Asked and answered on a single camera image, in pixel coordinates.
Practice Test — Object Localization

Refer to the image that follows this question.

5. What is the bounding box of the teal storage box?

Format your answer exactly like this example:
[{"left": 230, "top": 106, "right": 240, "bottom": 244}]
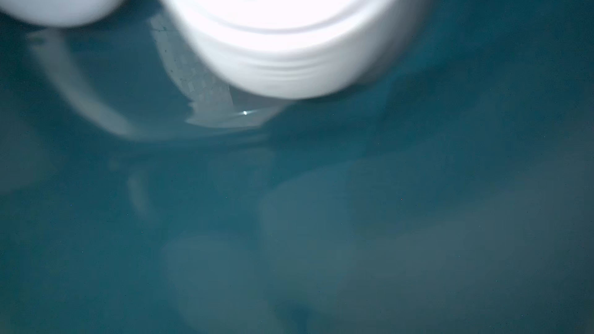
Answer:
[{"left": 1, "top": 0, "right": 593, "bottom": 333}]

